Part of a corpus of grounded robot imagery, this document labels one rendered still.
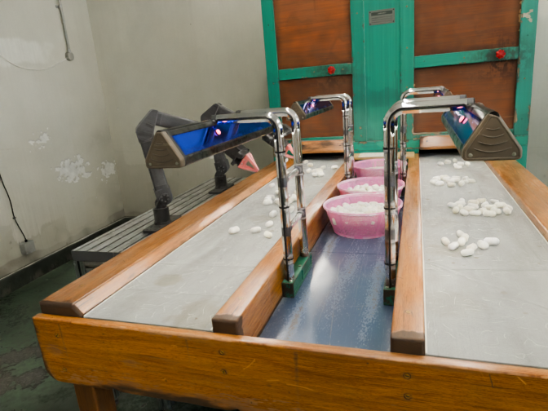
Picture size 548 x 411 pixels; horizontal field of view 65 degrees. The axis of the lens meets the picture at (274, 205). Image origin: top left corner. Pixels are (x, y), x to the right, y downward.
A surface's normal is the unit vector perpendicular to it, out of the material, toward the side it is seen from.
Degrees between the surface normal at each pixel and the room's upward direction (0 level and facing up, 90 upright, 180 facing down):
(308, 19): 90
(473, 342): 0
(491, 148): 89
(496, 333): 0
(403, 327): 0
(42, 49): 90
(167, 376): 90
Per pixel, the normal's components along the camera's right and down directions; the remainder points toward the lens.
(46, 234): 0.95, -0.02
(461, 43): -0.30, 0.27
